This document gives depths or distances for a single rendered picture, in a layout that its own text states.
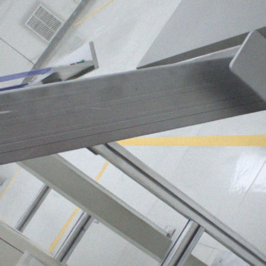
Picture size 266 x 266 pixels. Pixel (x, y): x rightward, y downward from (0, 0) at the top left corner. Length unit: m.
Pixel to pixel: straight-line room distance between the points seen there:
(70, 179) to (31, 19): 7.61
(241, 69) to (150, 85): 0.09
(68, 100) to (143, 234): 1.03
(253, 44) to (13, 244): 1.56
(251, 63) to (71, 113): 0.17
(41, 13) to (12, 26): 0.50
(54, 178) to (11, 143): 0.92
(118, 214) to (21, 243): 0.61
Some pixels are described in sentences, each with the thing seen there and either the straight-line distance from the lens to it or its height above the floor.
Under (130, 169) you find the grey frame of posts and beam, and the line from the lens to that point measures 1.29.
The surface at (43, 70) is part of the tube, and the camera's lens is 1.35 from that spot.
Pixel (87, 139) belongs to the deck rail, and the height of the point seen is 0.82.
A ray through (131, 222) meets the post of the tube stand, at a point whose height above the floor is 0.38.
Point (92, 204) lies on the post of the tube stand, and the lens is 1.45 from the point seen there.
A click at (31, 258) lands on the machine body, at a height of 0.62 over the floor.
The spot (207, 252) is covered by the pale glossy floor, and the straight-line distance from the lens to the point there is 1.88.
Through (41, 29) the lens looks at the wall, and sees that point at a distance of 8.97.
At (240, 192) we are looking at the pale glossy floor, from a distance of 1.94.
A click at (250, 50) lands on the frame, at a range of 0.55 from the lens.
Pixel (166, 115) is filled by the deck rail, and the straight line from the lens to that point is 0.55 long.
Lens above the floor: 0.95
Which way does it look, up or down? 17 degrees down
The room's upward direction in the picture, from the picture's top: 52 degrees counter-clockwise
